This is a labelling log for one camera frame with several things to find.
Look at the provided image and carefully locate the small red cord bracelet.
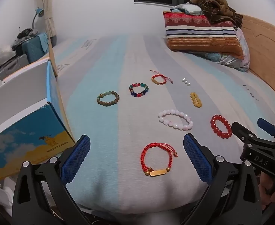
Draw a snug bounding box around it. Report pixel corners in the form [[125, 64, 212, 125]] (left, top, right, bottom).
[[150, 70, 174, 85]]

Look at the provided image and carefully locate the yellow bead bracelet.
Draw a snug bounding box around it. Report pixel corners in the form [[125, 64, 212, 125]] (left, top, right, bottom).
[[190, 92, 203, 108]]

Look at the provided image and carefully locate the brown blanket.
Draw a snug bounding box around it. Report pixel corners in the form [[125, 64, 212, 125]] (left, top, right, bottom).
[[189, 0, 243, 27]]

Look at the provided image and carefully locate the striped red and orange pillow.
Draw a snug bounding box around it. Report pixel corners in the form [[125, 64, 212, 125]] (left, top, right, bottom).
[[163, 11, 244, 58]]

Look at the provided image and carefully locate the person's right hand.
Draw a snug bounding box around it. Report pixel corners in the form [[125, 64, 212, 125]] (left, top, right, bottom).
[[258, 172, 275, 210]]

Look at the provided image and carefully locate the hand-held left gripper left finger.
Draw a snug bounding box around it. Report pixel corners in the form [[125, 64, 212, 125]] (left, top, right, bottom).
[[12, 135, 91, 225]]

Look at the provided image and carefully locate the dark bag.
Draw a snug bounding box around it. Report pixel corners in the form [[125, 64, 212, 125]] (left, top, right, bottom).
[[17, 28, 34, 39]]

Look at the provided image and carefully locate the pink bead bracelet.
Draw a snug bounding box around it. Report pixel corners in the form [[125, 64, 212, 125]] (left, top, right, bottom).
[[158, 109, 194, 132]]

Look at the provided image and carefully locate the beige curtain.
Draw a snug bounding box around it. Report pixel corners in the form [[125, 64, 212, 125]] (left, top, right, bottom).
[[41, 0, 57, 47]]

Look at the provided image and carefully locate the light blue cloth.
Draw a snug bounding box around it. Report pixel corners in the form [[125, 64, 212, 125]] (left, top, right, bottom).
[[170, 2, 202, 14]]

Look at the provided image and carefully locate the blue and yellow printed box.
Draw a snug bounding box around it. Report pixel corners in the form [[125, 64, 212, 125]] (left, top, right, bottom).
[[0, 61, 76, 181]]

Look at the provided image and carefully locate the teal suitcase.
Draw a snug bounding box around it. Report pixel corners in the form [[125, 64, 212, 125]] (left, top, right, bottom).
[[22, 33, 49, 64]]

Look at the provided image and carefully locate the grey suitcase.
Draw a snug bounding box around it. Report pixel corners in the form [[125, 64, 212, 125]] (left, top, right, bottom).
[[0, 54, 28, 80]]

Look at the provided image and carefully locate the wooden headboard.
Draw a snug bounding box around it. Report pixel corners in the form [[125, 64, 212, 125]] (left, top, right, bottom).
[[236, 14, 275, 106]]

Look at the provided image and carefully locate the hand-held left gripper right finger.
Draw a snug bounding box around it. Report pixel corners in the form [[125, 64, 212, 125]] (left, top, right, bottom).
[[183, 133, 262, 225]]

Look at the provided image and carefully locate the multicolour glass bead bracelet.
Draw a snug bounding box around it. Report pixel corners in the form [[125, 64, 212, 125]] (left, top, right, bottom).
[[129, 82, 149, 98]]

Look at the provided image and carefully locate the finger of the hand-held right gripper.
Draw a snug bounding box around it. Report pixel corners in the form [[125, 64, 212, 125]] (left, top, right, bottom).
[[232, 122, 260, 143], [257, 118, 275, 141]]

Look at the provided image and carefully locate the large red cord bracelet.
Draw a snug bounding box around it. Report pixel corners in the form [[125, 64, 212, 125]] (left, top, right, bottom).
[[141, 142, 178, 177]]

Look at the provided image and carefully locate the striped blue and grey bedsheet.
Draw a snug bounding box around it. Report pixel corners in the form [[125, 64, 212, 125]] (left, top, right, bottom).
[[51, 34, 275, 216]]

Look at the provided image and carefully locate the blue desk lamp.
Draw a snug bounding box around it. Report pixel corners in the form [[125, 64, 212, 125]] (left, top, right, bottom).
[[31, 7, 45, 31]]

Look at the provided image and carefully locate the red bead bracelet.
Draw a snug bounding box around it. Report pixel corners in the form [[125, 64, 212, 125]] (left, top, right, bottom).
[[210, 115, 233, 139]]

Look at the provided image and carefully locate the brown and green bead bracelet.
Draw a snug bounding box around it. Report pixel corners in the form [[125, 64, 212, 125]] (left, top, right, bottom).
[[96, 91, 120, 107]]

